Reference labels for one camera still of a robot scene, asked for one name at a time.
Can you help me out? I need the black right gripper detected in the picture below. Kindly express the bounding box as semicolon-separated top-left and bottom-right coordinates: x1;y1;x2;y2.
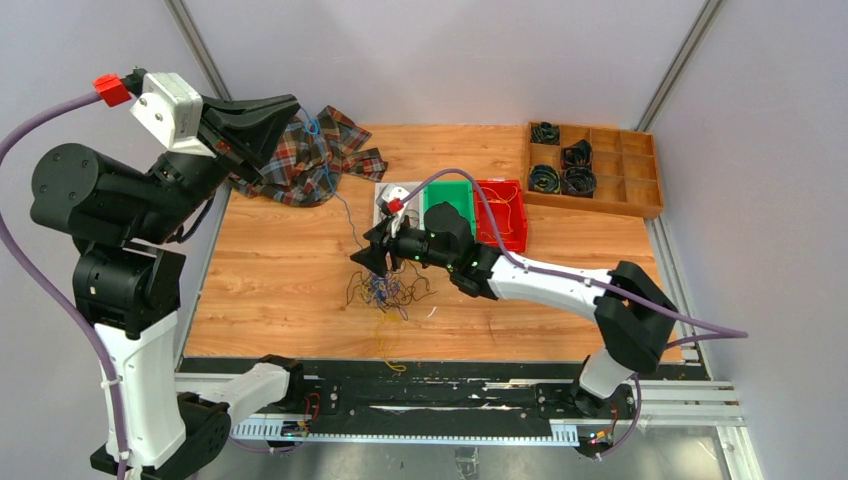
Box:
352;211;455;277

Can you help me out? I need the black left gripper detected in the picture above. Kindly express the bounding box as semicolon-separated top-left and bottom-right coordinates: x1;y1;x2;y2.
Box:
133;86;301;241

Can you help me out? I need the light blue wire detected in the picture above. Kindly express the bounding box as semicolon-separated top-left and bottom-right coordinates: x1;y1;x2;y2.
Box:
298;105;372;266

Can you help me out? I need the yellow wire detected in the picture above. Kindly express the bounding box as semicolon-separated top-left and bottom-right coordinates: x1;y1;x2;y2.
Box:
476;185;521;243

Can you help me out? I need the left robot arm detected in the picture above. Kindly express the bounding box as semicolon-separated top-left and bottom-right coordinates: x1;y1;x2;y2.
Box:
30;95;307;479

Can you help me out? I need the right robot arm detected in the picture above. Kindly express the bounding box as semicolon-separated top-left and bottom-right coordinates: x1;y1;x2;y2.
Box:
350;202;677;417

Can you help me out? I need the white plastic bin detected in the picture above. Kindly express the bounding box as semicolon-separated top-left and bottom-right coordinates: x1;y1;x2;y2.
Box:
373;182;424;233

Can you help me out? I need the green plastic bin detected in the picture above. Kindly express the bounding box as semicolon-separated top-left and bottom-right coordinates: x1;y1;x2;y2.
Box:
422;180;477;234

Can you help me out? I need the plaid cloth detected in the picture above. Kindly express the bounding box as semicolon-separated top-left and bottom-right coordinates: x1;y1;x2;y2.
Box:
228;105;389;207

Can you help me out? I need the red plastic bin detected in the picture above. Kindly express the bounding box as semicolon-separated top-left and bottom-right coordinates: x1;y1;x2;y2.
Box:
474;179;528;254

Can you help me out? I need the wooden compartment tray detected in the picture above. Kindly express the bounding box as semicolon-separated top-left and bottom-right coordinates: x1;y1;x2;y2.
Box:
521;122;664;219

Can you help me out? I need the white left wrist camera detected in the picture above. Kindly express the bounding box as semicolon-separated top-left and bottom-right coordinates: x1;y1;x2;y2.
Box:
130;72;212;157

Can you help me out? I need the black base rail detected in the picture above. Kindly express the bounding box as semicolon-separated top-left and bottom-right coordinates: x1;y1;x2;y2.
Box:
175;358;637;442

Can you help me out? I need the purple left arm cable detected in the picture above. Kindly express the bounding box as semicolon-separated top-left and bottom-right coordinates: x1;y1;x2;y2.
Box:
0;89;134;480

